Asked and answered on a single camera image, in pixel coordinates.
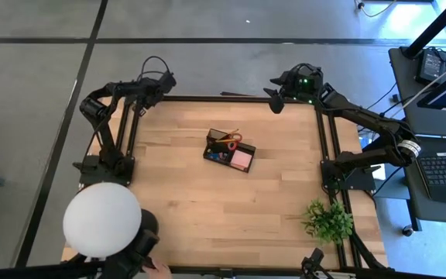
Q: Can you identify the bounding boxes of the yellowish floor cable with plug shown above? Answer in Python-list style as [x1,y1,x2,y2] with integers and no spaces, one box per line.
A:
[355,0,397,19]

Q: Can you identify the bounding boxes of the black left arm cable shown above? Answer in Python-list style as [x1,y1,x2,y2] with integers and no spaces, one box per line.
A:
[136,55,172,83]

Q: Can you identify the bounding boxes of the grey desk with laptop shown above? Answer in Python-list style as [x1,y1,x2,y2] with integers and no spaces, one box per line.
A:
[396,133,446,226]

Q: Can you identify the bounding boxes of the black floor cables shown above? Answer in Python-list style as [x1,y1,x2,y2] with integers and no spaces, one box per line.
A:
[356,82,402,135]

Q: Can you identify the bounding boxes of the black rig crossbar with brackets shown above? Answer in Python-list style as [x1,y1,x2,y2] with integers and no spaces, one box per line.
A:
[0,262,446,279]

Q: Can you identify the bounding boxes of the black power box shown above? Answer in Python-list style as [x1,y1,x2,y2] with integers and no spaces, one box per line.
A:
[415,47,446,85]

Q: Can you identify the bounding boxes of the black mesh desk organizer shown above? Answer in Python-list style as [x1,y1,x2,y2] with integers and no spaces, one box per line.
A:
[202,127,257,174]

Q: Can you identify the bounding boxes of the white globe table lamp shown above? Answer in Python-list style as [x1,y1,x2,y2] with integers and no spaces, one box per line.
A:
[62,181,160,259]

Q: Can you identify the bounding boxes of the thin white strip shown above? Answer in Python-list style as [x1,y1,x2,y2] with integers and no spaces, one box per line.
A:
[385,56,446,121]

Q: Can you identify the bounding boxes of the person's hand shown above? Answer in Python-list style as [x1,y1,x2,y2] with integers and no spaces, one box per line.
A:
[142,258,173,279]

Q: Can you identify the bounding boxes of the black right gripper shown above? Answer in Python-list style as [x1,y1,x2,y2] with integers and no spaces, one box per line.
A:
[262,64,325,115]

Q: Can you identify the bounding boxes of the pink sticky note pad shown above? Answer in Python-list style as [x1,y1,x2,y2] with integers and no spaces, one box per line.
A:
[229,149,254,171]

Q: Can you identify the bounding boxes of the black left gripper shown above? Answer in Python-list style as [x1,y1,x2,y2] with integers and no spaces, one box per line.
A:
[129,71,178,118]

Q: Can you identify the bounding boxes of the black laptop keyboard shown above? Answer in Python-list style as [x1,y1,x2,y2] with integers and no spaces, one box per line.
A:
[413,151,446,206]

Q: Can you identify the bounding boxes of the green artificial plant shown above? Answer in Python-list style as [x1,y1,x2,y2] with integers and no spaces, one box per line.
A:
[302,198,355,246]

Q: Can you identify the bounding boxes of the dark grey side desk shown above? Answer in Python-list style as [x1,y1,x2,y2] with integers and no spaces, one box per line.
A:
[387,45,446,140]

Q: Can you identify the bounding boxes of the orange wooden pencil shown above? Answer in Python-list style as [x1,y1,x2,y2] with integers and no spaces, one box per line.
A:
[217,128,241,143]

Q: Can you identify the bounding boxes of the white paper sheet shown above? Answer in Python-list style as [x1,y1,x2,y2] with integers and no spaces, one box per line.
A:
[372,162,387,181]

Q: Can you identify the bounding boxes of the black clamp device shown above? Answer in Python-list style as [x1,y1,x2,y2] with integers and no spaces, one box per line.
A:
[102,228,160,279]

